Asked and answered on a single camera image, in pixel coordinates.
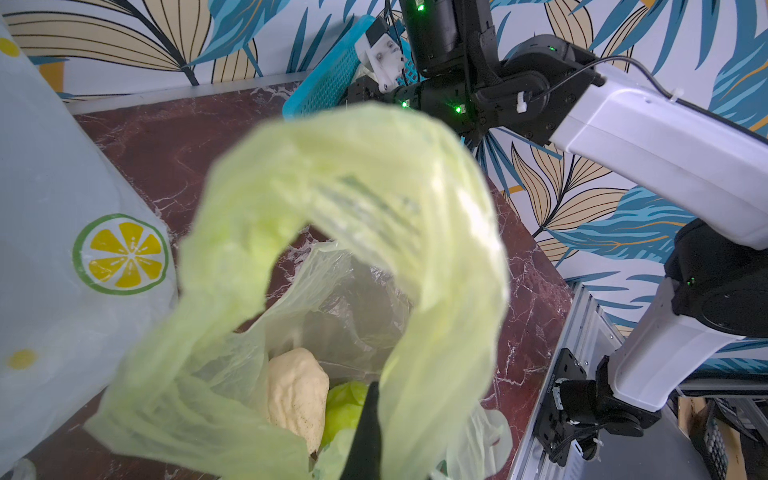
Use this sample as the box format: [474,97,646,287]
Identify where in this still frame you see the white lemon plastic bag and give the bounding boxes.
[1,29,177,472]

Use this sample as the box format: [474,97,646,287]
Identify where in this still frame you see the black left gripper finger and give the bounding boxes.
[340,382,382,480]

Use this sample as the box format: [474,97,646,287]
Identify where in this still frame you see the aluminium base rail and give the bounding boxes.
[509,283,623,479]

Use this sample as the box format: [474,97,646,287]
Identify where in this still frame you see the teal plastic basket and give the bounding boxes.
[282,15,423,120]

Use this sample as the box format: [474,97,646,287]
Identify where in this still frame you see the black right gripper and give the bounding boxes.
[346,1,498,129]

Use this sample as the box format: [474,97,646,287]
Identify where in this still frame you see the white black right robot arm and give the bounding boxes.
[345,1,767,464]

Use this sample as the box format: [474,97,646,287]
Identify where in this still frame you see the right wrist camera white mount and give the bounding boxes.
[355,17,405,93]

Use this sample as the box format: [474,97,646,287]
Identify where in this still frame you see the green avocado plastic bag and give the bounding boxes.
[85,102,512,479]

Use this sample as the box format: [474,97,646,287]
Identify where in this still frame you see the white pear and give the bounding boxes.
[267,348,330,454]

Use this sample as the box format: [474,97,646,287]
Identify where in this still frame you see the large green pear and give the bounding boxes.
[321,381,369,448]

